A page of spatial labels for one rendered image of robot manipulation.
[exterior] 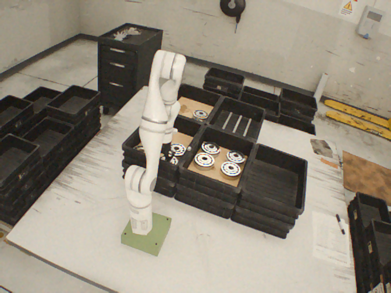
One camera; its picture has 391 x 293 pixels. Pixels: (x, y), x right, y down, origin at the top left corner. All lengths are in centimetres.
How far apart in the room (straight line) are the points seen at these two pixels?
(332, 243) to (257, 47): 350
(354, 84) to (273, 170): 343
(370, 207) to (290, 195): 135
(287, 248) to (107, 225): 86
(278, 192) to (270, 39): 331
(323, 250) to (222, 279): 56
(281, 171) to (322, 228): 39
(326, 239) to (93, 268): 114
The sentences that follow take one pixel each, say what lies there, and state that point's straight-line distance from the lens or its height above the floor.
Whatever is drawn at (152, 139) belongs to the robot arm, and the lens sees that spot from 99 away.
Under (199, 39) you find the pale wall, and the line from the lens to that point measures 473.
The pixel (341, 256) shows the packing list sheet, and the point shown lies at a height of 70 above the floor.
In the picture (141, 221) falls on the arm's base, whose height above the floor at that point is 86.
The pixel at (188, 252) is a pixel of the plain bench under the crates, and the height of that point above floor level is 70.
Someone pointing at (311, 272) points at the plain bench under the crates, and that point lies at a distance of 147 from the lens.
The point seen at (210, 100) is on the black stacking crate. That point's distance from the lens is 200.
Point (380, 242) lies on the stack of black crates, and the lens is 238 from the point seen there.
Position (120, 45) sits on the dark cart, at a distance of 284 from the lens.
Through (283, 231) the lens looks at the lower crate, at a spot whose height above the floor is 76.
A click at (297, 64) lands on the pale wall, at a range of 466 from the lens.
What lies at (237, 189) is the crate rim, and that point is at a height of 93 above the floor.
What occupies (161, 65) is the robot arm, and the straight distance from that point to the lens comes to 97.
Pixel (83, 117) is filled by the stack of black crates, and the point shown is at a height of 49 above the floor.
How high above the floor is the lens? 183
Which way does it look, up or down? 38 degrees down
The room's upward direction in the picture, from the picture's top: 12 degrees clockwise
